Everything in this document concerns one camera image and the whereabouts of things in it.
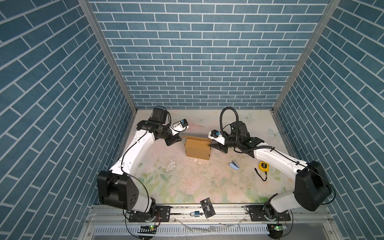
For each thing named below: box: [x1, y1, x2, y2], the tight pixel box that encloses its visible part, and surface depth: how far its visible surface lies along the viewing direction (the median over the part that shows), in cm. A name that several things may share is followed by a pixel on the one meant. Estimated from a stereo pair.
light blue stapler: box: [229, 160, 240, 170], surface depth 91 cm
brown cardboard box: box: [181, 135, 212, 160], surface depth 86 cm
